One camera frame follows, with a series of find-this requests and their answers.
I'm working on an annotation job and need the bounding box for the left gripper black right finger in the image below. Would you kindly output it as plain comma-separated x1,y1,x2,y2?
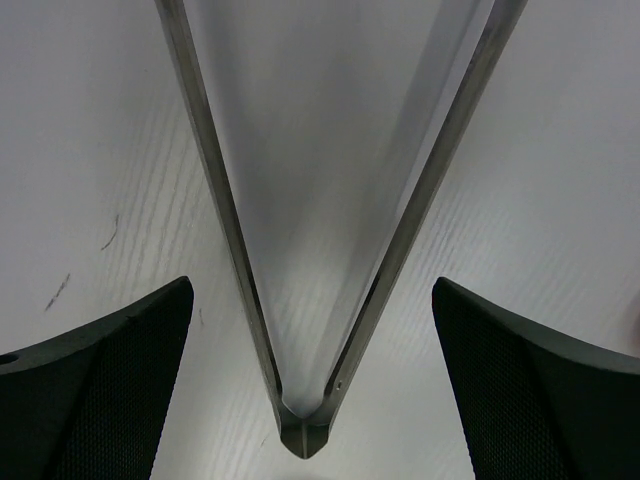
432,277,639,479

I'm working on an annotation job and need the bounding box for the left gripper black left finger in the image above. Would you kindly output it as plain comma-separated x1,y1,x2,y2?
1,277,194,479

